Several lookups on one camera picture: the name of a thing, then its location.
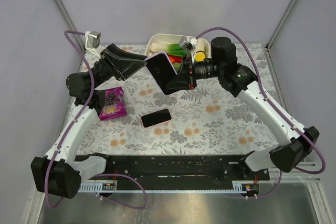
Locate lilac phone case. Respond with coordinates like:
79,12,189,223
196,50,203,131
145,51,177,75

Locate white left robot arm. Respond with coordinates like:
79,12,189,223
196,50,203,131
30,44,146,199

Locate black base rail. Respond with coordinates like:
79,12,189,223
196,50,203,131
93,153,270,192

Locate white rectangular food container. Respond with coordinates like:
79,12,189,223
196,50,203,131
145,34,211,58

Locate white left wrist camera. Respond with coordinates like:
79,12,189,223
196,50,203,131
85,31,103,57

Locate toy red chili pepper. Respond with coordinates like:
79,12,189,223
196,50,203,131
168,55,182,63

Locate purple snack packet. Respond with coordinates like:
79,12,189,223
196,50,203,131
99,87,128,121

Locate toy bok choy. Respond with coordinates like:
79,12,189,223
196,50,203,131
150,40,187,57

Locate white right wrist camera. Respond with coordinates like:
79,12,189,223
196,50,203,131
179,36,197,54

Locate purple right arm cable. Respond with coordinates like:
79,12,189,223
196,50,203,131
195,26,328,199

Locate black phone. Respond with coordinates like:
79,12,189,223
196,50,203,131
145,52,177,95

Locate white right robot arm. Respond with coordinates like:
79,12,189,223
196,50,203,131
166,36,319,173

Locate toy napa cabbage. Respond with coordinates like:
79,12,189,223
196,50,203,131
194,39,207,62

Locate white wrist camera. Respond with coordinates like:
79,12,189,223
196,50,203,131
85,31,103,57
179,36,197,54

